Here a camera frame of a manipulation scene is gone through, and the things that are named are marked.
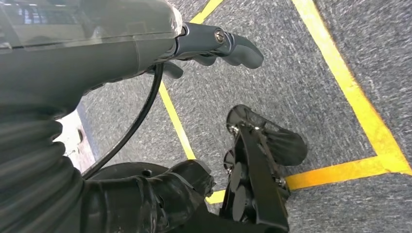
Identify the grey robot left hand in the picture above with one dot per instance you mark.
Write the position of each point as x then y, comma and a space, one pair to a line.
80, 58

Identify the robot left arm ribbed sleeve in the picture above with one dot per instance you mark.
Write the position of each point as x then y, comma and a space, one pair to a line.
32, 160

